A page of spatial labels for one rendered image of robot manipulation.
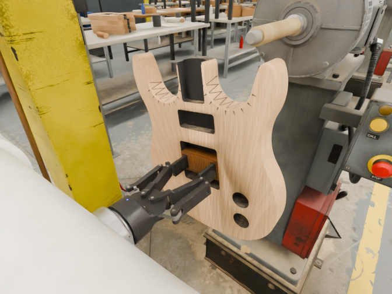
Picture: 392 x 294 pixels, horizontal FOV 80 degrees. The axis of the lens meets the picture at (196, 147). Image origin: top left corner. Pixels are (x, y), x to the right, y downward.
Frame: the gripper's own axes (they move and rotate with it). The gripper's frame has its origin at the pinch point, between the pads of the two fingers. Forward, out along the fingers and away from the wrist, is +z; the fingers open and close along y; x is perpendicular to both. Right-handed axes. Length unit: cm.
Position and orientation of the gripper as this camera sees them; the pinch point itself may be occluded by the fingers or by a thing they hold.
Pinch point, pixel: (198, 165)
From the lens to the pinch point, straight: 51.2
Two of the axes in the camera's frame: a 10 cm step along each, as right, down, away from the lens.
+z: 6.3, -4.3, 6.5
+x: -1.2, -8.8, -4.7
